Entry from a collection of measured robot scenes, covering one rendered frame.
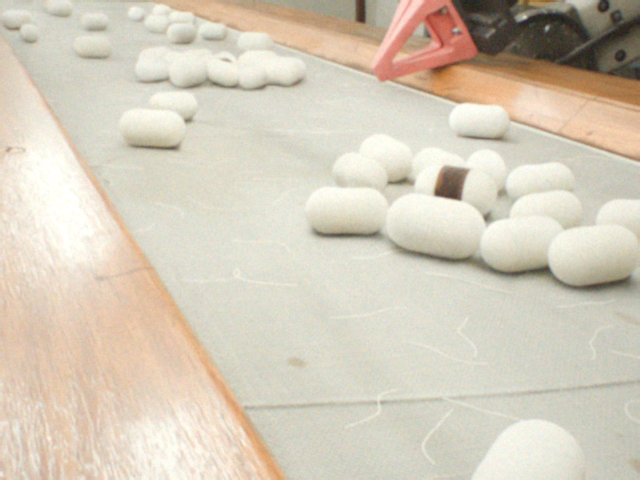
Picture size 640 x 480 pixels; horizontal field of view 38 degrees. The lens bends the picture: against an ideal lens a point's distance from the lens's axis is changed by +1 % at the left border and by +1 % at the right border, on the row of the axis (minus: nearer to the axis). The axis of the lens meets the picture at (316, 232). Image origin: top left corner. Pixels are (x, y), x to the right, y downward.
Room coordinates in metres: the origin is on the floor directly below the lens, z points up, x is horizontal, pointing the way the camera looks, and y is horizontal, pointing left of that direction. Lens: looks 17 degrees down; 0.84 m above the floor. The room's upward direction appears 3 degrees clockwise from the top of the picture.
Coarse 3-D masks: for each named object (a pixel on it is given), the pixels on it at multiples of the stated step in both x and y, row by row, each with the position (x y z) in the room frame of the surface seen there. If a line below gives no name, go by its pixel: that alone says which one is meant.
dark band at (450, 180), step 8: (448, 168) 0.37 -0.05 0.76; (456, 168) 0.37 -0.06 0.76; (464, 168) 0.37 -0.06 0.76; (440, 176) 0.37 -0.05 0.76; (448, 176) 0.37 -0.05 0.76; (456, 176) 0.37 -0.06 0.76; (464, 176) 0.37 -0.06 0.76; (440, 184) 0.37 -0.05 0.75; (448, 184) 0.37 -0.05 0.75; (456, 184) 0.37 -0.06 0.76; (440, 192) 0.37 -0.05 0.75; (448, 192) 0.37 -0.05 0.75; (456, 192) 0.36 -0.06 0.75; (456, 200) 0.36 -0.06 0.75
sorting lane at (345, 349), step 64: (0, 0) 1.53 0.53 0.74; (64, 64) 0.79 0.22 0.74; (128, 64) 0.81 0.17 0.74; (320, 64) 0.89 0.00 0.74; (192, 128) 0.54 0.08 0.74; (256, 128) 0.55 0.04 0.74; (320, 128) 0.56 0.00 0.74; (384, 128) 0.57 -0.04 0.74; (448, 128) 0.58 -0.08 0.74; (512, 128) 0.59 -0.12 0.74; (128, 192) 0.38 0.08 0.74; (192, 192) 0.39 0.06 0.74; (256, 192) 0.39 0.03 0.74; (384, 192) 0.41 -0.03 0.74; (576, 192) 0.42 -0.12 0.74; (192, 256) 0.30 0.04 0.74; (256, 256) 0.30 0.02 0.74; (320, 256) 0.31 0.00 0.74; (384, 256) 0.31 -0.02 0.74; (192, 320) 0.24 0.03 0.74; (256, 320) 0.25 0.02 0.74; (320, 320) 0.25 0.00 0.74; (384, 320) 0.25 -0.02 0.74; (448, 320) 0.25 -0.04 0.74; (512, 320) 0.26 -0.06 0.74; (576, 320) 0.26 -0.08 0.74; (256, 384) 0.21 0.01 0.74; (320, 384) 0.21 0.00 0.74; (384, 384) 0.21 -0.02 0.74; (448, 384) 0.21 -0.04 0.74; (512, 384) 0.21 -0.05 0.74; (576, 384) 0.22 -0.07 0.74; (320, 448) 0.18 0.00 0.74; (384, 448) 0.18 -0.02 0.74; (448, 448) 0.18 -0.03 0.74
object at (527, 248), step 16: (496, 224) 0.30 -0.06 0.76; (512, 224) 0.30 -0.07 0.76; (528, 224) 0.30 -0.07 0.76; (544, 224) 0.30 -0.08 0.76; (496, 240) 0.30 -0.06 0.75; (512, 240) 0.29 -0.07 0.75; (528, 240) 0.30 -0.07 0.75; (544, 240) 0.30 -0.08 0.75; (496, 256) 0.29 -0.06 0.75; (512, 256) 0.29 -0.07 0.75; (528, 256) 0.30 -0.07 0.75; (544, 256) 0.30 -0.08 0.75
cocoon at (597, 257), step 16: (560, 240) 0.29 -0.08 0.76; (576, 240) 0.29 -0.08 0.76; (592, 240) 0.29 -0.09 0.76; (608, 240) 0.29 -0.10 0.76; (624, 240) 0.29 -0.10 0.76; (560, 256) 0.29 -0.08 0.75; (576, 256) 0.28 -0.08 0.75; (592, 256) 0.28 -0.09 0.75; (608, 256) 0.29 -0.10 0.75; (624, 256) 0.29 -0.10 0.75; (560, 272) 0.29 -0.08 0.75; (576, 272) 0.28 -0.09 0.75; (592, 272) 0.28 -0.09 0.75; (608, 272) 0.29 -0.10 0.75; (624, 272) 0.29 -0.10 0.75
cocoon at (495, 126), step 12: (456, 108) 0.55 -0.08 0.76; (468, 108) 0.55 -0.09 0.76; (480, 108) 0.55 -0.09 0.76; (492, 108) 0.55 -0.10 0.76; (456, 120) 0.55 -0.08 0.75; (468, 120) 0.54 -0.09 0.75; (480, 120) 0.54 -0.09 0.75; (492, 120) 0.54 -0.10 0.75; (504, 120) 0.54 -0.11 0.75; (456, 132) 0.55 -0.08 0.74; (468, 132) 0.55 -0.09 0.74; (480, 132) 0.54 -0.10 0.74; (492, 132) 0.54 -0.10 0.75; (504, 132) 0.54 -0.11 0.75
